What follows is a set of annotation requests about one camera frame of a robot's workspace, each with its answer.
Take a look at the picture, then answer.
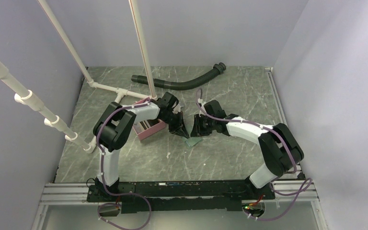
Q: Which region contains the pink card box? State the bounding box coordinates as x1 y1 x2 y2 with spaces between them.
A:
131 98 166 140

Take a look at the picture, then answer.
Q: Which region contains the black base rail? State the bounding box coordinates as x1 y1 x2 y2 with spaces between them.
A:
88 180 275 214

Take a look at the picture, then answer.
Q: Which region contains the white PVC pipe with fittings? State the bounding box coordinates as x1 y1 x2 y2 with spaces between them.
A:
0 62 94 153

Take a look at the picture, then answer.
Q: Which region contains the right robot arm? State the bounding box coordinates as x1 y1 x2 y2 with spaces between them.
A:
191 99 304 199

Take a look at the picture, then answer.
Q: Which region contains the aluminium frame rail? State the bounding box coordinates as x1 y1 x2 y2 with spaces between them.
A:
39 180 320 205

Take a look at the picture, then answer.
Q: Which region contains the mint green card holder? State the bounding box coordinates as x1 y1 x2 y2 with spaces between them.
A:
183 129 202 148

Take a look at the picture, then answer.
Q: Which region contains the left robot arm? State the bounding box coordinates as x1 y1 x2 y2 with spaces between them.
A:
93 92 190 201

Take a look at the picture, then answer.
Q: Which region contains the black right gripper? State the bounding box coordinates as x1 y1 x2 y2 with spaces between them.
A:
190 114 216 137

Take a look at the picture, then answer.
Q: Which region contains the white PVC pipe frame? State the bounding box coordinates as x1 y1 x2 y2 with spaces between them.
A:
37 0 158 107

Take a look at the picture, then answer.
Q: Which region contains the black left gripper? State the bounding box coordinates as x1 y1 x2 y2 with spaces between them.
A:
161 114 188 141

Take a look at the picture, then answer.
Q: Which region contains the black corrugated hose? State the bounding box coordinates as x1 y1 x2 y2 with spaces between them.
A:
131 62 227 92

